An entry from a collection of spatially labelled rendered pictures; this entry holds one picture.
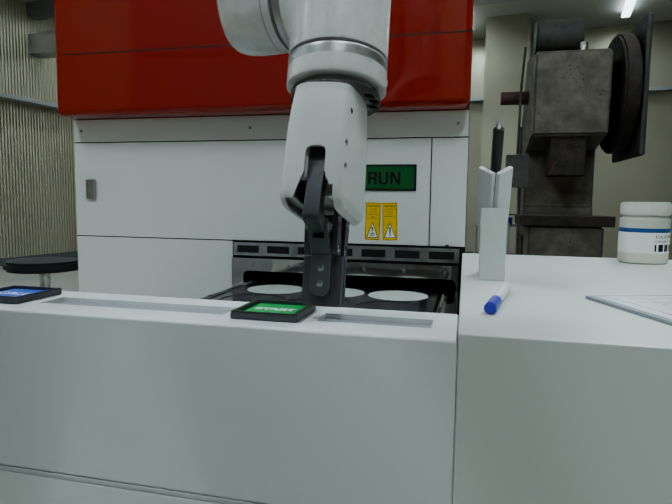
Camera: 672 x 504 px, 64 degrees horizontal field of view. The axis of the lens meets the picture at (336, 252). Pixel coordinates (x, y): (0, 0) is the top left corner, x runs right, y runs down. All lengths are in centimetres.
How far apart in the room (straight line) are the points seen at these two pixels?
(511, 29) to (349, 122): 959
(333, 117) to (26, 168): 973
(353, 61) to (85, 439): 38
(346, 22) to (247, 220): 69
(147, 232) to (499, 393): 92
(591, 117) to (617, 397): 518
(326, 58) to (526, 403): 29
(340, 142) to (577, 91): 518
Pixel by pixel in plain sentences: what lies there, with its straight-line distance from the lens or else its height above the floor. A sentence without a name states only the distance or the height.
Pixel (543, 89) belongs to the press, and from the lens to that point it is 551.
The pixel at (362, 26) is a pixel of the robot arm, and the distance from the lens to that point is 46.
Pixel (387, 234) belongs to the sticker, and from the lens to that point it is 101.
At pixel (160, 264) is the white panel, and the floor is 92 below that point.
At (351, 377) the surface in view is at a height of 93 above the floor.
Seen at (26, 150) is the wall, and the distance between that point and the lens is 1011.
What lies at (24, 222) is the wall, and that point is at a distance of 1003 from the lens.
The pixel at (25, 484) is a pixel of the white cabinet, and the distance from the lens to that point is 58.
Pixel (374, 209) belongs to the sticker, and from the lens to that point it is 101.
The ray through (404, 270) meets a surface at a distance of 100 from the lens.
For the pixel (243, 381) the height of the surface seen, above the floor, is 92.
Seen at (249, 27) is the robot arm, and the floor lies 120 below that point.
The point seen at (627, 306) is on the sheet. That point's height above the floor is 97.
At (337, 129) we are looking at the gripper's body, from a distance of 41.
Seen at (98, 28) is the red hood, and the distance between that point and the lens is 123.
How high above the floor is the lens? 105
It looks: 5 degrees down
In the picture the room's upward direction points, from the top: 1 degrees clockwise
